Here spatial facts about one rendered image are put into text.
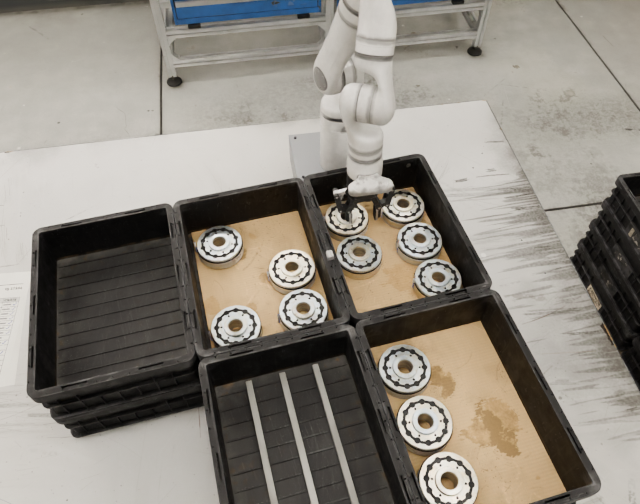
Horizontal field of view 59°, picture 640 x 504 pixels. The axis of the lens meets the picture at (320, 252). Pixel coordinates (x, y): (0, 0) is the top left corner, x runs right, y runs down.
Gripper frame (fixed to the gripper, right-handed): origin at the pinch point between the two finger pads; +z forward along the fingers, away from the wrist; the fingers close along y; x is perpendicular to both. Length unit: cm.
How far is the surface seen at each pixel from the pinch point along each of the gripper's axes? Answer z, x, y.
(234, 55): 67, -179, 30
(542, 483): 8, 61, -21
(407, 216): 2.4, 0.1, -10.8
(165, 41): 54, -178, 62
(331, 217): 1.6, -2.0, 7.0
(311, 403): 6.1, 40.8, 17.9
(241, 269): 4.5, 7.4, 29.2
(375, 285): 5.6, 16.1, 0.1
